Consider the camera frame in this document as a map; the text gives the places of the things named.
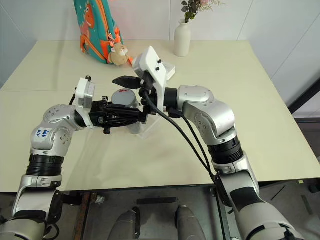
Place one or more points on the teal dinosaur backpack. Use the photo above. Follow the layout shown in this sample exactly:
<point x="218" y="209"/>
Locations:
<point x="100" y="27"/>

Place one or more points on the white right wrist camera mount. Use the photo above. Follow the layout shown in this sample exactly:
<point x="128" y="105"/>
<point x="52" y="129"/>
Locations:
<point x="152" y="62"/>

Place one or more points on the clear plastic box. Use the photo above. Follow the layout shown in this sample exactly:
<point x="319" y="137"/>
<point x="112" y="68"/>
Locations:
<point x="152" y="127"/>

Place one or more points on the black flat rectangular plate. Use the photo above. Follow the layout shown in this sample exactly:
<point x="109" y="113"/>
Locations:
<point x="156" y="200"/>

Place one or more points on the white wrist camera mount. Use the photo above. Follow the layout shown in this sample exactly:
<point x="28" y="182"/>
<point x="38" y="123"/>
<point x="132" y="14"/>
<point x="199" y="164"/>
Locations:
<point x="152" y="62"/>
<point x="81" y="88"/>

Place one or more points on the grey jar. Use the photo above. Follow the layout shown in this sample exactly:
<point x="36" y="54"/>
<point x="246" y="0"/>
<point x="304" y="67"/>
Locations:
<point x="133" y="128"/>

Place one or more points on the rusty metal bar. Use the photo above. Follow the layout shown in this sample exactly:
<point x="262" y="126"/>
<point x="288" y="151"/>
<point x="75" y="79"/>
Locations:
<point x="82" y="215"/>

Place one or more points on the white handwritten label sticker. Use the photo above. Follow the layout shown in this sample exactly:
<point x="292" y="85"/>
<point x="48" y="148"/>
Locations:
<point x="42" y="135"/>

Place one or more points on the dark grey rounded shape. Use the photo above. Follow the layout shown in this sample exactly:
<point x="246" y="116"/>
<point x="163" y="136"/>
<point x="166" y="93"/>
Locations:
<point x="188" y="222"/>
<point x="126" y="223"/>

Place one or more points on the artificial flower sprig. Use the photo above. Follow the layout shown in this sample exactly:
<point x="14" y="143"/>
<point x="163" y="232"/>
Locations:
<point x="191" y="10"/>

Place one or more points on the yellow sticky note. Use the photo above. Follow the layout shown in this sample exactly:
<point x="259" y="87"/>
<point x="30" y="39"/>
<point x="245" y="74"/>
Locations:
<point x="301" y="182"/>

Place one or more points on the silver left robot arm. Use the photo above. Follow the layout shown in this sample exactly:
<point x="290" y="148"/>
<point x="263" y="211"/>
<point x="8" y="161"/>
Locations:
<point x="53" y="117"/>

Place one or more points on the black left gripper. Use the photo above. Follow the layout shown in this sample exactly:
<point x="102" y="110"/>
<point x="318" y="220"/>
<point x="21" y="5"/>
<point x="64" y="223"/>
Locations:
<point x="98" y="115"/>

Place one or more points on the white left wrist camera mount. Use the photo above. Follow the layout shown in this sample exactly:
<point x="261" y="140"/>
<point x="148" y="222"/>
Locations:
<point x="81" y="88"/>

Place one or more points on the silver jar lid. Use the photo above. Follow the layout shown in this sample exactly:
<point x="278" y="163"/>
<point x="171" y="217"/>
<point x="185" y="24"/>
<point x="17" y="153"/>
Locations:
<point x="124" y="98"/>

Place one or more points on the white ceramic vase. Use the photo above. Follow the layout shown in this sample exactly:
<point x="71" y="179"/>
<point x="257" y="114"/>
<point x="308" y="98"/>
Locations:
<point x="182" y="40"/>

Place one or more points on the brown plush toy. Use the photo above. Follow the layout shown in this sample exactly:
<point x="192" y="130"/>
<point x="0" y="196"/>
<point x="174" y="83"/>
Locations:
<point x="119" y="53"/>

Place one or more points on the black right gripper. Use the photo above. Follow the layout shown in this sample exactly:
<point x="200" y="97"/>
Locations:
<point x="148" y="93"/>

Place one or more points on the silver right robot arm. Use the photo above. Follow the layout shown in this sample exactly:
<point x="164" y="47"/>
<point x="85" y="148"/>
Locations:
<point x="207" y="110"/>

